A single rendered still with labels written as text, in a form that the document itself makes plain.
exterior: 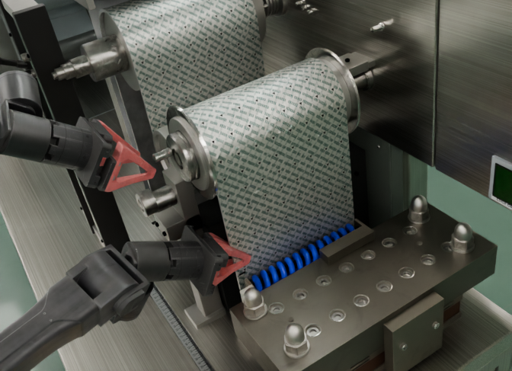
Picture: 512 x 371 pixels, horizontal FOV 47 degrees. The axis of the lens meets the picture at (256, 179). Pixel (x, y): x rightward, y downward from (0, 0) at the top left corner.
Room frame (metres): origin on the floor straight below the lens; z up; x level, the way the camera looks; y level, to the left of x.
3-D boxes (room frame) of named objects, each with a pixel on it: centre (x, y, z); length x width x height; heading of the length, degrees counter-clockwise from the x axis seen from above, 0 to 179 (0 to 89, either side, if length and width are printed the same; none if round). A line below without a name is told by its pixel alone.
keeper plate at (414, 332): (0.57, -0.19, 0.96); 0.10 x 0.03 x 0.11; 115
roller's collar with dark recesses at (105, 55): (0.95, 0.21, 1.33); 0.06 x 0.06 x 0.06; 25
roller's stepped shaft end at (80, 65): (0.93, 0.27, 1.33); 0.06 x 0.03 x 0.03; 115
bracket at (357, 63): (0.87, -0.18, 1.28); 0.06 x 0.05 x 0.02; 115
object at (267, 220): (0.73, -0.05, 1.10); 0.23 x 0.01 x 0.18; 115
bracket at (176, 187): (0.75, 0.14, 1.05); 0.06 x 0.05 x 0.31; 115
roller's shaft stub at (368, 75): (0.86, -0.18, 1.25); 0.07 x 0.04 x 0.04; 115
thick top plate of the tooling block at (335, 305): (0.64, -0.14, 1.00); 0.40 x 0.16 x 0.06; 115
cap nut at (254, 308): (0.62, 0.04, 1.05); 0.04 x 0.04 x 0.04
